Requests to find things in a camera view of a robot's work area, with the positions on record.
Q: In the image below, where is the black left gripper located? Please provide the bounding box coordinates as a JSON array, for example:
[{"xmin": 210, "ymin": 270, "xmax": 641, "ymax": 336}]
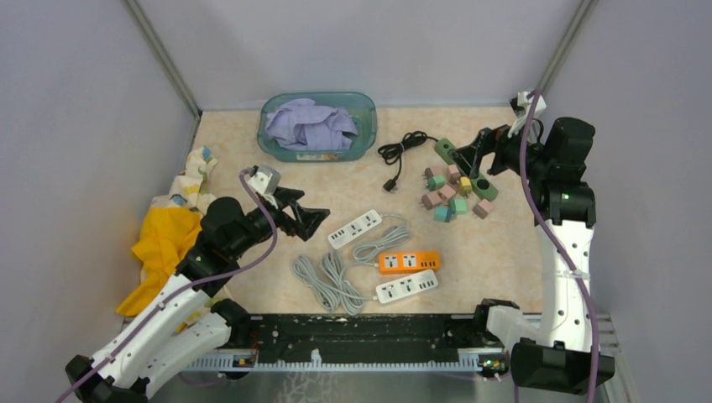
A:
[{"xmin": 228, "ymin": 186, "xmax": 329, "ymax": 258}]

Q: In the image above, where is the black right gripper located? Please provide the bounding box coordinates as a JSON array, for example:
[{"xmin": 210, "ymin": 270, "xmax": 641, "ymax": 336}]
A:
[{"xmin": 449, "ymin": 113, "xmax": 552, "ymax": 181}]

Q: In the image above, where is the green power strip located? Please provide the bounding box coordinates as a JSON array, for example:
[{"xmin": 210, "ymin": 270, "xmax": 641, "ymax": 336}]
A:
[{"xmin": 434, "ymin": 139, "xmax": 499, "ymax": 202}]

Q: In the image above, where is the pink usb plug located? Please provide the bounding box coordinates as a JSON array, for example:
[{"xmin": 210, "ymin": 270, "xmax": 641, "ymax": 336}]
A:
[
  {"xmin": 421, "ymin": 191, "xmax": 442, "ymax": 210},
  {"xmin": 423, "ymin": 166, "xmax": 443, "ymax": 179}
]

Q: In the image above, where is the white power strip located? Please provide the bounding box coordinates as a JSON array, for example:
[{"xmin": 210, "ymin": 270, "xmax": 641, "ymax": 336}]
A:
[
  {"xmin": 375, "ymin": 270, "xmax": 439, "ymax": 305},
  {"xmin": 327, "ymin": 210, "xmax": 383, "ymax": 250}
]

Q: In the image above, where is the orange power strip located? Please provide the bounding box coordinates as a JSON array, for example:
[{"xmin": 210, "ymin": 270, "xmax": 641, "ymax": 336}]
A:
[{"xmin": 377, "ymin": 250, "xmax": 442, "ymax": 275}]

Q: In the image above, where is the teal usb plug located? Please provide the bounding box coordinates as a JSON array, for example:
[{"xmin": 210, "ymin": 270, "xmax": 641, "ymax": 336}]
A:
[{"xmin": 433, "ymin": 206, "xmax": 453, "ymax": 222}]

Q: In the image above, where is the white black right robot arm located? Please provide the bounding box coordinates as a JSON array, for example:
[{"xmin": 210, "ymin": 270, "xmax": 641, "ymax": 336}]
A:
[{"xmin": 449, "ymin": 118, "xmax": 615, "ymax": 399}]

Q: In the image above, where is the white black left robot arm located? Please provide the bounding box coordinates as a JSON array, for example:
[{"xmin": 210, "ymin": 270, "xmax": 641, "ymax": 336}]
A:
[{"xmin": 58, "ymin": 187, "xmax": 330, "ymax": 402}]

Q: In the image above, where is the purple cloth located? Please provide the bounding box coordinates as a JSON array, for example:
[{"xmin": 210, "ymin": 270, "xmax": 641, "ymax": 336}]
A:
[{"xmin": 264, "ymin": 98, "xmax": 359, "ymax": 151}]

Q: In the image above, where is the teal plastic basin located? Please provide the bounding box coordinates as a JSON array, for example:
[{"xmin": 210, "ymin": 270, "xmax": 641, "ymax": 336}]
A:
[{"xmin": 256, "ymin": 92, "xmax": 378, "ymax": 162}]

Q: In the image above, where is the yellow patterned cloth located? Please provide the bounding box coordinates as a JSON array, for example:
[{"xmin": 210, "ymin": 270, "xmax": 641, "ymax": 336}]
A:
[{"xmin": 116, "ymin": 146, "xmax": 217, "ymax": 317}]

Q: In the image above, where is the black coiled cable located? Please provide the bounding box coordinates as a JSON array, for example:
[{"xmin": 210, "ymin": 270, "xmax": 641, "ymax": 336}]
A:
[{"xmin": 377, "ymin": 130, "xmax": 441, "ymax": 195}]

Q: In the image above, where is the grey coiled cable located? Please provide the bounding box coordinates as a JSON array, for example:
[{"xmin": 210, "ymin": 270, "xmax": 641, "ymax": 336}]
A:
[
  {"xmin": 353, "ymin": 212, "xmax": 411, "ymax": 264},
  {"xmin": 290, "ymin": 251, "xmax": 382, "ymax": 316}
]

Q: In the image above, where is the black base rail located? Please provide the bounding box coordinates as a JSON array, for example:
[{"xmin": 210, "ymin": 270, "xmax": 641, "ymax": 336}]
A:
[{"xmin": 188, "ymin": 313, "xmax": 510, "ymax": 379}]

